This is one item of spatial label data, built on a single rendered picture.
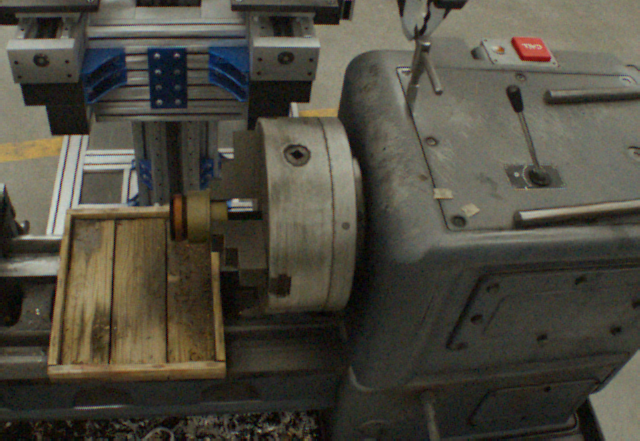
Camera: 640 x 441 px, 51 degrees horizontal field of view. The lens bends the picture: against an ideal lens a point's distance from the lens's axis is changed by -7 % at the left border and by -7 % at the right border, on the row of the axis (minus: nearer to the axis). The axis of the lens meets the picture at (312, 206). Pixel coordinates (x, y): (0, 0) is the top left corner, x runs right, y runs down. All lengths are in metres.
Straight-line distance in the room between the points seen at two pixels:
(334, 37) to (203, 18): 1.90
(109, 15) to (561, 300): 1.10
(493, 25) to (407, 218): 2.92
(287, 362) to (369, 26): 2.52
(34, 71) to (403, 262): 0.88
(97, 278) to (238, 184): 0.36
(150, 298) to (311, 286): 0.36
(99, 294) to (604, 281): 0.86
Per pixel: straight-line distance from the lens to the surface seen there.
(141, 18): 1.60
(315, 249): 1.01
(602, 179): 1.13
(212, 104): 1.69
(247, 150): 1.12
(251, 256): 1.06
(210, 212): 1.11
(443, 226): 0.96
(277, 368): 1.24
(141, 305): 1.29
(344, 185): 1.02
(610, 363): 1.43
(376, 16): 3.65
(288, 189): 1.00
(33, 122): 3.01
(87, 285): 1.33
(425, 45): 1.06
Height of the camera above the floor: 1.96
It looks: 48 degrees down
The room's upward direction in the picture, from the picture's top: 9 degrees clockwise
